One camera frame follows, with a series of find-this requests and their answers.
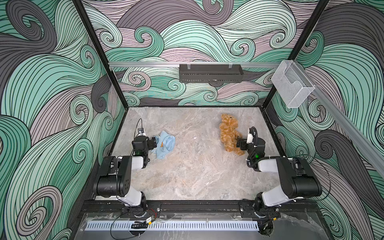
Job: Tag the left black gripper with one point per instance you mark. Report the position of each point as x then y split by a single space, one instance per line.
153 142

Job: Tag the light blue fleece hoodie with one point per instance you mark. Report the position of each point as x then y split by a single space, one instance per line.
165 145

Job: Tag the clear plastic wall bin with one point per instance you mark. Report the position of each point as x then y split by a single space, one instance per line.
292 83

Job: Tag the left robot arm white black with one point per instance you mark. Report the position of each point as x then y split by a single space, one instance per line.
113 180

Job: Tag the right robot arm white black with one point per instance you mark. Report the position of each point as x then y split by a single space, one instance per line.
297 179

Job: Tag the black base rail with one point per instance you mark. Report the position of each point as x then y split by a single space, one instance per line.
166 208

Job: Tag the aluminium rail wall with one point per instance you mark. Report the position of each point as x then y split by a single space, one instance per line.
334 100
141 64

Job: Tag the aluminium rail back wall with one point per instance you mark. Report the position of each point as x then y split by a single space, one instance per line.
141 64

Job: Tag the aluminium rail right wall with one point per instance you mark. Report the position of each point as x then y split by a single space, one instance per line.
334 100

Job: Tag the black wall tray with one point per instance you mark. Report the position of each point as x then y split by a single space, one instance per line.
215 74

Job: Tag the brown teddy bear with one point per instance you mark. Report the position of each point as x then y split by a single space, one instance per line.
229 134

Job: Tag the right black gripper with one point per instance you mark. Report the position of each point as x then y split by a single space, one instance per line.
241 143

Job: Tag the white slotted cable duct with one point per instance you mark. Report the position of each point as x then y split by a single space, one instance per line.
175 226

